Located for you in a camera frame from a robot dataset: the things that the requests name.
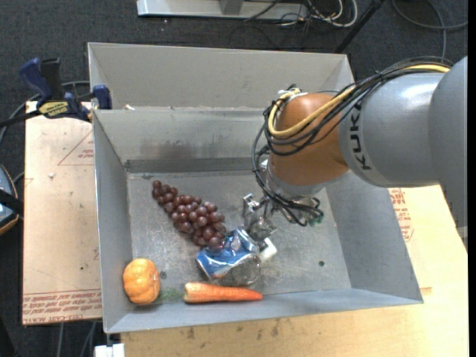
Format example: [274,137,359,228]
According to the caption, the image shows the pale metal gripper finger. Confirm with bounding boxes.
[242,193,261,231]
[252,216,278,242]

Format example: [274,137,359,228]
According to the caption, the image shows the crushed clear bottle, blue label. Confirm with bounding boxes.
[196,228,278,288]

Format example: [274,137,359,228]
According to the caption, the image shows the dark red grape bunch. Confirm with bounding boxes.
[151,179,228,248]

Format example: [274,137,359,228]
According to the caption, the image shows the orange toy carrot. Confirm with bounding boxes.
[160,281,264,305]

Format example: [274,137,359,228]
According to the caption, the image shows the grey metal bin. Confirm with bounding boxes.
[87,42,424,335]

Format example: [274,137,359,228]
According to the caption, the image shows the small orange pumpkin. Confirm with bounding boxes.
[122,257,162,305]

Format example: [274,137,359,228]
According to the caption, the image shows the brown cardboard board, red print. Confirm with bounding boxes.
[22,100,434,327]

